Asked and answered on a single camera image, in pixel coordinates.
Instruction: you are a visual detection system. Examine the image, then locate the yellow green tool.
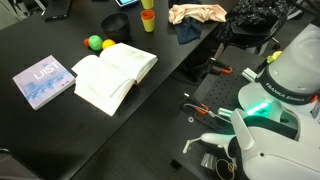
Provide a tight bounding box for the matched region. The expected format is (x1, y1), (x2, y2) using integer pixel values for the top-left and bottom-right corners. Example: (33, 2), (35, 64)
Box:
(266, 50), (283, 64)

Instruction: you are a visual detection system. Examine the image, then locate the closed UIST book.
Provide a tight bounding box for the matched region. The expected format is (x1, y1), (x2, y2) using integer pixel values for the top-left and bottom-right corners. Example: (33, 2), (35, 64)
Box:
(12, 54), (76, 111)

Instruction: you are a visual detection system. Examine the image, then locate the short aluminium extrusion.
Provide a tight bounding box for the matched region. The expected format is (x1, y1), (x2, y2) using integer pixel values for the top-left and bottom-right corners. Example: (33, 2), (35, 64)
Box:
(241, 67), (258, 83)

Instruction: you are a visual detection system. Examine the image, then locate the dark blue cloth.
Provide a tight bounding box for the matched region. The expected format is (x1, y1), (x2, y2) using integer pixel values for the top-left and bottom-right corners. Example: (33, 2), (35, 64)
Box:
(168, 0), (203, 45)

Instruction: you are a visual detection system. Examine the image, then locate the black flat device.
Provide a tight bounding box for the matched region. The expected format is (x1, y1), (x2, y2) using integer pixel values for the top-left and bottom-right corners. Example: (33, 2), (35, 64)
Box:
(41, 0), (73, 22)

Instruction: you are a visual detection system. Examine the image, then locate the black orange clamp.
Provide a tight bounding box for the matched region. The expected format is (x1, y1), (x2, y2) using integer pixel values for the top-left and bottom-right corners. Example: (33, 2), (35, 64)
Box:
(181, 93), (211, 116)
(199, 56), (234, 76)

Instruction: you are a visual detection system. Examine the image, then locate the green ball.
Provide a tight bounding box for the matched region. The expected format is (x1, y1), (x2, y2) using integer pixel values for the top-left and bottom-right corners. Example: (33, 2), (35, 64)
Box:
(88, 34), (104, 52)

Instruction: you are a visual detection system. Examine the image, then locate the small grey plastic bag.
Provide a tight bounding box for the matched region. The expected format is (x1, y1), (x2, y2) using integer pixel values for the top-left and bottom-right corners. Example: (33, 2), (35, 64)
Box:
(200, 152), (216, 169)

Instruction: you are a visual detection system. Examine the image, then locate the orange plastic cup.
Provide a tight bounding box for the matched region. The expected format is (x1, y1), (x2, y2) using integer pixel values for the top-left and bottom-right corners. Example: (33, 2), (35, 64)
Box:
(140, 9), (156, 21)

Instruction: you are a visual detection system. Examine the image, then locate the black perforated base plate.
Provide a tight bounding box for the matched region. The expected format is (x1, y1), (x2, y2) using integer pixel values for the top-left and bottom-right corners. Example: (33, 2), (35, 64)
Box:
(173, 44), (268, 180)

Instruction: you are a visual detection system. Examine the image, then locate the open white book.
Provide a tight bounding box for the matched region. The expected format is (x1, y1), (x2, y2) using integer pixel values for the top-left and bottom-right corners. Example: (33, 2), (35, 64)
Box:
(71, 42), (159, 117)

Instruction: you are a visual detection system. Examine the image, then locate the long aluminium extrusion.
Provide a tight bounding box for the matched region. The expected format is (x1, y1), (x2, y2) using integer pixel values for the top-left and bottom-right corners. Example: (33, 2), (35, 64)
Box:
(218, 107), (234, 118)

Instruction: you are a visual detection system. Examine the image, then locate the yellow orange ball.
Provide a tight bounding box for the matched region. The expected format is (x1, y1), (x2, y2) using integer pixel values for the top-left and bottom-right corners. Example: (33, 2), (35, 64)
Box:
(101, 38), (117, 50)

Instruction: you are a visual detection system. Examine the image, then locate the tan cord loop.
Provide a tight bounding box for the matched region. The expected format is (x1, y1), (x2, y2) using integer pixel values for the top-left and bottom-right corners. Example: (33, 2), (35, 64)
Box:
(214, 158), (238, 178)

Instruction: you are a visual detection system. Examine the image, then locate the black bowl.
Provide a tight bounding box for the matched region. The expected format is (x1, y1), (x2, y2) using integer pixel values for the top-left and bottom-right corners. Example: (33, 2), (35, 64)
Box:
(100, 12), (131, 41)

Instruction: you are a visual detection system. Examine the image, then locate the white cable connector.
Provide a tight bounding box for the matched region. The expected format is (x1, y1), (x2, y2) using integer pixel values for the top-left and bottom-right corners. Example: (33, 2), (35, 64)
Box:
(182, 132), (234, 154)

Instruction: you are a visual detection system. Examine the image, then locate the white tablet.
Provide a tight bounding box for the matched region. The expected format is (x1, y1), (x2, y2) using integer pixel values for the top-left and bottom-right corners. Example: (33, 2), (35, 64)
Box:
(115, 0), (139, 8)

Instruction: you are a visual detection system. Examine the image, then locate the peach crumpled cloth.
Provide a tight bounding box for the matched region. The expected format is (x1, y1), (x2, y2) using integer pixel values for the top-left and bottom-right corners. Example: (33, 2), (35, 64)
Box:
(168, 3), (228, 25)

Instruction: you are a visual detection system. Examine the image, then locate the black speckled jacket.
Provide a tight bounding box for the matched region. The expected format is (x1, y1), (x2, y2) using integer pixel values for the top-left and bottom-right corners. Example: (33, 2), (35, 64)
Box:
(213, 0), (289, 44)

